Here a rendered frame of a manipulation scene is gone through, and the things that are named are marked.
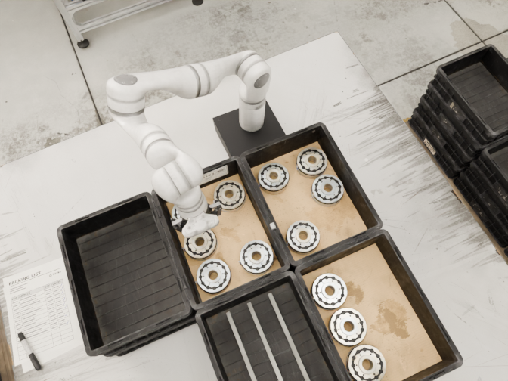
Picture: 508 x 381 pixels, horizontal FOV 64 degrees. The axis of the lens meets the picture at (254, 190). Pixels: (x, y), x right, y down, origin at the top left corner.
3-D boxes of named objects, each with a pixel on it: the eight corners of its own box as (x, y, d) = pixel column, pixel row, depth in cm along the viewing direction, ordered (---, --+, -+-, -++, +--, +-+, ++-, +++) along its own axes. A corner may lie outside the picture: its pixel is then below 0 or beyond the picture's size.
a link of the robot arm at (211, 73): (184, 57, 110) (204, 80, 108) (258, 44, 126) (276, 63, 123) (178, 82, 117) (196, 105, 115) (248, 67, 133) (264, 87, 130)
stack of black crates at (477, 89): (405, 121, 222) (435, 66, 180) (451, 100, 225) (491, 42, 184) (448, 181, 207) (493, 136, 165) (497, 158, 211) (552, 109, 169)
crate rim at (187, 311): (58, 229, 124) (54, 227, 122) (151, 192, 128) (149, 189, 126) (91, 359, 109) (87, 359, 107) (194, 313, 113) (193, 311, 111)
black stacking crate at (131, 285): (73, 238, 133) (57, 227, 123) (159, 204, 137) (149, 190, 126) (104, 358, 118) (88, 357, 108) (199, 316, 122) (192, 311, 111)
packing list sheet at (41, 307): (-3, 281, 140) (-4, 281, 139) (62, 252, 143) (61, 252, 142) (17, 376, 128) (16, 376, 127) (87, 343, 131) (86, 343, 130)
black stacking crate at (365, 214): (241, 170, 140) (239, 155, 130) (318, 139, 144) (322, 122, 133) (290, 275, 125) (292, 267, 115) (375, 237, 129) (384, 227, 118)
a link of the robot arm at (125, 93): (98, 72, 97) (186, 57, 112) (100, 106, 104) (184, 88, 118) (116, 91, 93) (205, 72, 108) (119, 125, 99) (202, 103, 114)
